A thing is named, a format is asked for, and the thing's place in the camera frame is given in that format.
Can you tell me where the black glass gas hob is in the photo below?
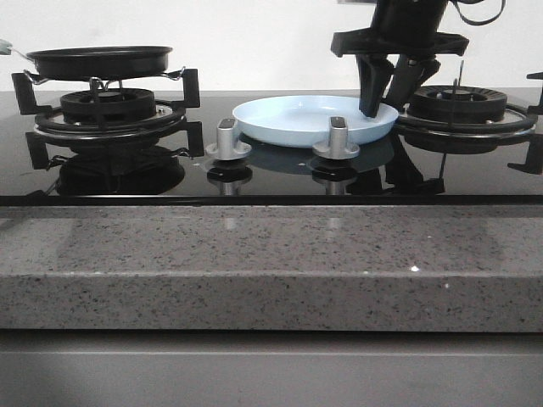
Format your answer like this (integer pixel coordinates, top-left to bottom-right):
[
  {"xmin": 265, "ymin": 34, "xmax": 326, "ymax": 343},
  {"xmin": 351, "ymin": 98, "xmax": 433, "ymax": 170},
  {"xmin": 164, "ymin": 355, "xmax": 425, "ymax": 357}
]
[{"xmin": 1, "ymin": 92, "xmax": 542, "ymax": 207}]

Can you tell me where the black frying pan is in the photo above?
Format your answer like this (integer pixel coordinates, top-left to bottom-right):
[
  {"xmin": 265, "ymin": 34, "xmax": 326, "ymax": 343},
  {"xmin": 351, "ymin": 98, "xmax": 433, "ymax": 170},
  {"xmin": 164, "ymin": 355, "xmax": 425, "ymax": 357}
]
[{"xmin": 25, "ymin": 46, "xmax": 172, "ymax": 81}]

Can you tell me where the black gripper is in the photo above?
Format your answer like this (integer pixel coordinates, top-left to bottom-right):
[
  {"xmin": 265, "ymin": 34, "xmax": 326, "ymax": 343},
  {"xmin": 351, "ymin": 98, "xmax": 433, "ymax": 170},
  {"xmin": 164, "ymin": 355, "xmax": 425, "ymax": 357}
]
[{"xmin": 331, "ymin": 0, "xmax": 469, "ymax": 118}]

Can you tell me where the black left pot grate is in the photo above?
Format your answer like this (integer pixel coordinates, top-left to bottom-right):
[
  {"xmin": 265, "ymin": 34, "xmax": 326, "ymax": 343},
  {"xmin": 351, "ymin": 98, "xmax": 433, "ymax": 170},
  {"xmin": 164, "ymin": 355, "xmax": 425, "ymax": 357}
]
[{"xmin": 12, "ymin": 69, "xmax": 200, "ymax": 144}]

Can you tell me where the silver right stove knob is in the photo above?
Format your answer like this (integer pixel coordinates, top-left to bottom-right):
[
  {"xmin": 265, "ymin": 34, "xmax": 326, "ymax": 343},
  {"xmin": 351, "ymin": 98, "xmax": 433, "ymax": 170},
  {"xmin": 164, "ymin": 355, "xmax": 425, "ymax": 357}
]
[{"xmin": 312, "ymin": 116, "xmax": 360, "ymax": 160}]

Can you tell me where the black gas burner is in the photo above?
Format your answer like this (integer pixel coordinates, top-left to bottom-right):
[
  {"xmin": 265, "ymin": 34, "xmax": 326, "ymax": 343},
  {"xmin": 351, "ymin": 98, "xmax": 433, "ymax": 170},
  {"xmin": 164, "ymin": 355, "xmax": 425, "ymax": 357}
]
[
  {"xmin": 407, "ymin": 85, "xmax": 507, "ymax": 124},
  {"xmin": 60, "ymin": 88, "xmax": 156, "ymax": 123}
]

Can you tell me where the metal wire pan support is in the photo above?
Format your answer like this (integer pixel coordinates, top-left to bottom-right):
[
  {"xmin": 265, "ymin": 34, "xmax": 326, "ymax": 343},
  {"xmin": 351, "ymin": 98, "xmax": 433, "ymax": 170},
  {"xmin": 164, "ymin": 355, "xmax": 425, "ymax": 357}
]
[{"xmin": 21, "ymin": 66, "xmax": 189, "ymax": 89}]

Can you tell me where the silver stove knob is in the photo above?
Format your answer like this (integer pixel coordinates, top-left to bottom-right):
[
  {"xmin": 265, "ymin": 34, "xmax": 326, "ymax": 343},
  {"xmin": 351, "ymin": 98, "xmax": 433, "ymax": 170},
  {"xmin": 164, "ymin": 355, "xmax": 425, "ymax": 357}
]
[
  {"xmin": 312, "ymin": 116, "xmax": 360, "ymax": 160},
  {"xmin": 205, "ymin": 118, "xmax": 252, "ymax": 161}
]

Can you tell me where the black right pot grate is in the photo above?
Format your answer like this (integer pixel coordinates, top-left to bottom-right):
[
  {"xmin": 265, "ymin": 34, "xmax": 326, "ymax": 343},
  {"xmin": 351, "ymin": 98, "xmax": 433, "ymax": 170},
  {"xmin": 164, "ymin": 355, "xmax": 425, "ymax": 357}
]
[{"xmin": 395, "ymin": 80, "xmax": 542, "ymax": 139}]

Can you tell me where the black left gas burner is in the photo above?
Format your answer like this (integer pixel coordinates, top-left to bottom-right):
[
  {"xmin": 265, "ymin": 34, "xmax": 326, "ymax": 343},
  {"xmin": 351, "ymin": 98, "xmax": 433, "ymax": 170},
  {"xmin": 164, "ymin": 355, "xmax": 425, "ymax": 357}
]
[{"xmin": 60, "ymin": 88, "xmax": 156, "ymax": 123}]

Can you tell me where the silver left stove knob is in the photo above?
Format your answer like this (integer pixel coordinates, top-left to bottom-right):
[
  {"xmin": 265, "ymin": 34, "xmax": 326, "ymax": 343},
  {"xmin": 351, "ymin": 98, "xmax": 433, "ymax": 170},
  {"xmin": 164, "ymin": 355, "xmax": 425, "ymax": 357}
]
[{"xmin": 205, "ymin": 118, "xmax": 252, "ymax": 161}]

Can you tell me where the grey cabinet front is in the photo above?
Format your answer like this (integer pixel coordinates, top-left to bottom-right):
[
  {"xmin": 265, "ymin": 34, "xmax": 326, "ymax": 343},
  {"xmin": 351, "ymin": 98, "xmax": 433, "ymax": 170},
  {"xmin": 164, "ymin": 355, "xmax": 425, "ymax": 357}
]
[{"xmin": 1, "ymin": 331, "xmax": 542, "ymax": 406}]

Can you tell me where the light blue plate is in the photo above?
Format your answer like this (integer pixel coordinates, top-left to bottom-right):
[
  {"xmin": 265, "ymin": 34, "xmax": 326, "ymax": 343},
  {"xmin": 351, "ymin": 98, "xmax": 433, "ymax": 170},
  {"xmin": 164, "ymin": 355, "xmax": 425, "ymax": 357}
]
[{"xmin": 232, "ymin": 95, "xmax": 399, "ymax": 148}]

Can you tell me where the black pot grate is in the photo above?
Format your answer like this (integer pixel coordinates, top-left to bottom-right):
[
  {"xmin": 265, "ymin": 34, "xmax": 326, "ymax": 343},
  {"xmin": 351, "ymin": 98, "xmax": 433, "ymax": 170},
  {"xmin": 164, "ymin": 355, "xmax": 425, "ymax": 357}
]
[
  {"xmin": 12, "ymin": 69, "xmax": 200, "ymax": 144},
  {"xmin": 395, "ymin": 80, "xmax": 542, "ymax": 139}
]

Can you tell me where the black right gas burner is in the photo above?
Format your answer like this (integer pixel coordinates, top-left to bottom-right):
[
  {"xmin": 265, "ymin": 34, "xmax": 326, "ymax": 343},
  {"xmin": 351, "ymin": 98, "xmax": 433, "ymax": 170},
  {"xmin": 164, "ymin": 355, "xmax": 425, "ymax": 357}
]
[{"xmin": 407, "ymin": 85, "xmax": 507, "ymax": 124}]

